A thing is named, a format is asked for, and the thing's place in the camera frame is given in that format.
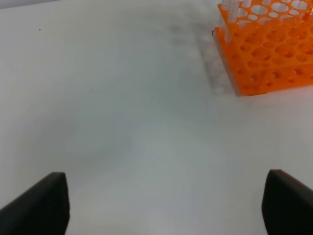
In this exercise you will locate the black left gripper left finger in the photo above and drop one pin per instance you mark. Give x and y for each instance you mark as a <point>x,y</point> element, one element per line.
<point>44,209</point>

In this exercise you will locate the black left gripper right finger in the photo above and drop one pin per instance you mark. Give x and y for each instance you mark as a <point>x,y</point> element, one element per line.
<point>287,205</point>

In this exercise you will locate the orange test tube rack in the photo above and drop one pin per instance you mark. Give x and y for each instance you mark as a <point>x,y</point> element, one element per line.
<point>271,46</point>

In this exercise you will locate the clear tube in rack corner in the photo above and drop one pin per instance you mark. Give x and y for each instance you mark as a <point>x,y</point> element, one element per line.
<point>231,7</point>

